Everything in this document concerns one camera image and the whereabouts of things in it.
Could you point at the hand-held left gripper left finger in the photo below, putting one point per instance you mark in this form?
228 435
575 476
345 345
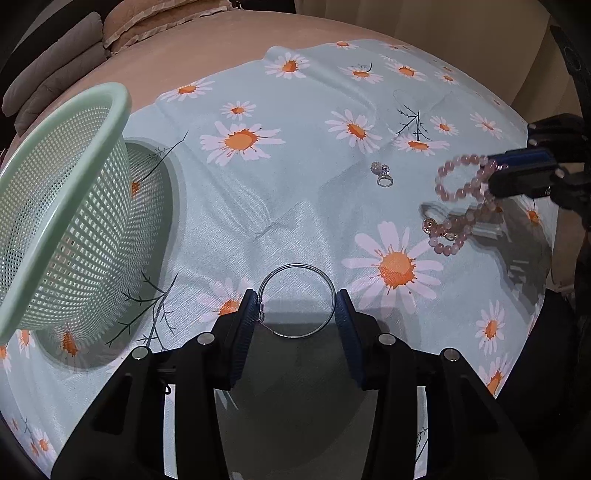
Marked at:
244 332

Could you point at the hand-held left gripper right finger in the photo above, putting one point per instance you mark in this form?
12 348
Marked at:
348 332

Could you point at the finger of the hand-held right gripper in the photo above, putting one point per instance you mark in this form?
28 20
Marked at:
524 159
521 183

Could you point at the silver hoop bangle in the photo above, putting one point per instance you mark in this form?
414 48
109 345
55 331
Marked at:
297 265

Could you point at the small pearl jewelry piece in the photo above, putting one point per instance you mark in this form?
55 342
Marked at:
382 176

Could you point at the green plastic mesh basket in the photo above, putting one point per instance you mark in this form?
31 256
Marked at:
69 221

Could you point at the beige curtain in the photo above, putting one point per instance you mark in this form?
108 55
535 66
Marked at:
538 46

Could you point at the light blue daisy cloth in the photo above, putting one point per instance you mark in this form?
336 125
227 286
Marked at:
300 184

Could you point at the grey folded blanket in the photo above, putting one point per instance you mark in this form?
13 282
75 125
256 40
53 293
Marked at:
51 55
69 83

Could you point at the beige frilled pillow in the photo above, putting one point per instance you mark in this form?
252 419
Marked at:
134 34
175 7

